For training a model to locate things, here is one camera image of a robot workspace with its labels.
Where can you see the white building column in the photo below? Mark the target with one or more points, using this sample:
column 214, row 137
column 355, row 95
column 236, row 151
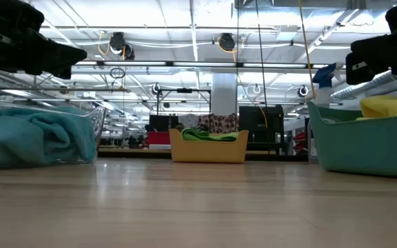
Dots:
column 224, row 93

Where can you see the green microfiber towel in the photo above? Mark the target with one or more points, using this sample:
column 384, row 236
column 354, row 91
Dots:
column 227, row 136
column 198, row 134

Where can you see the black metal table frame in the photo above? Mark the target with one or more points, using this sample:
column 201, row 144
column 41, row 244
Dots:
column 133, row 155

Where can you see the yellow microfiber towel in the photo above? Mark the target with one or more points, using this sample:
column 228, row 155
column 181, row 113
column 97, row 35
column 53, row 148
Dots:
column 388, row 106

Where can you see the long light bar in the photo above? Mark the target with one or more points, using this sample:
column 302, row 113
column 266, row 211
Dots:
column 202, row 64

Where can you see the black monitor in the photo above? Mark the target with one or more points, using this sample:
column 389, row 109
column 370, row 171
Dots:
column 162, row 122

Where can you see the orange plastic basket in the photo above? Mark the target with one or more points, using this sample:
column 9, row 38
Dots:
column 207, row 151

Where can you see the teal plastic basket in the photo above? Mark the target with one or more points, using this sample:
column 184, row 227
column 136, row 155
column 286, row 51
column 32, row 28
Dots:
column 367, row 151

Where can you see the black cabinet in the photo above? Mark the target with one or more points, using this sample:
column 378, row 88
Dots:
column 253, row 120

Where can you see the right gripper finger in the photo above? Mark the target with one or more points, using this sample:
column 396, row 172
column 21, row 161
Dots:
column 358, row 75

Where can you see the small black ceiling reel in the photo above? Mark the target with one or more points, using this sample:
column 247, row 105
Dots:
column 156, row 89
column 298, row 90

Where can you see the red box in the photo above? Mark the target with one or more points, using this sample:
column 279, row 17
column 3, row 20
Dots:
column 157, row 138

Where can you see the floral patterned fabric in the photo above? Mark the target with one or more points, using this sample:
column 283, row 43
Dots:
column 219, row 122

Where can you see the clear plastic basket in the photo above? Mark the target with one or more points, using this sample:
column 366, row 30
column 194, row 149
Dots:
column 100, row 137

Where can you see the spray bottle with blue trigger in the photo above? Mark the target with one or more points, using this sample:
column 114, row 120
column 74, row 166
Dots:
column 324, row 77

